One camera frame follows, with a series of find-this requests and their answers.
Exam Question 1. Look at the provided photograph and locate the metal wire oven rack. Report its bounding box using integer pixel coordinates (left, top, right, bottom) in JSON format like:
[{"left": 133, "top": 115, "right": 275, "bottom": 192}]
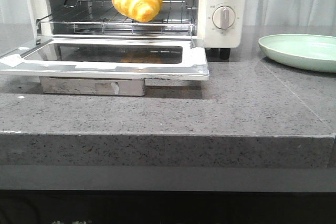
[{"left": 36, "top": 0, "right": 197, "bottom": 37}]

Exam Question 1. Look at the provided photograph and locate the light green round plate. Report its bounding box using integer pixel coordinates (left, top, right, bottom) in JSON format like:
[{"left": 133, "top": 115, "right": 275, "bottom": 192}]
[{"left": 258, "top": 34, "right": 335, "bottom": 73}]

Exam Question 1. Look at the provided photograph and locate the yellow striped croissant bread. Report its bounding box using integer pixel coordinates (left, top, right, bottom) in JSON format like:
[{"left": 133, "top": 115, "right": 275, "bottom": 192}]
[{"left": 112, "top": 0, "right": 163, "bottom": 23}]

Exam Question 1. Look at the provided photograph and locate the lower oven control knob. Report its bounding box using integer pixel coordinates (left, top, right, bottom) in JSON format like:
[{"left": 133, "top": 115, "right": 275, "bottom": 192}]
[{"left": 212, "top": 6, "right": 235, "bottom": 30}]

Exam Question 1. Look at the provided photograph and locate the glass oven door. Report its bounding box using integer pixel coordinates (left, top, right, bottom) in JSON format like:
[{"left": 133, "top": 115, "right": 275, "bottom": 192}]
[{"left": 1, "top": 36, "right": 209, "bottom": 96}]

